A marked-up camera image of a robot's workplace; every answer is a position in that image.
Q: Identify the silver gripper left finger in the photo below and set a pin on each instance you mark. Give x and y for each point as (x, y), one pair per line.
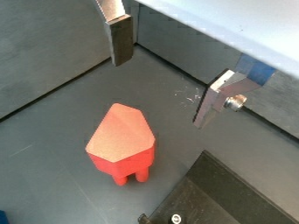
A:
(120, 28)

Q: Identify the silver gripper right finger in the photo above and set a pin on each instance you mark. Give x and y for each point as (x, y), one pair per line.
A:
(225, 94)

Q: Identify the red three prong block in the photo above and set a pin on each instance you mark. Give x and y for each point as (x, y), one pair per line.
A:
(122, 146)

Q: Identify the blue shape sorting board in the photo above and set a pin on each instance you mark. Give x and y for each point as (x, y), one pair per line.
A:
(3, 218)

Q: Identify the dark curved holder block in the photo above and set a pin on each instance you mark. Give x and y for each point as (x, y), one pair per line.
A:
(214, 196)

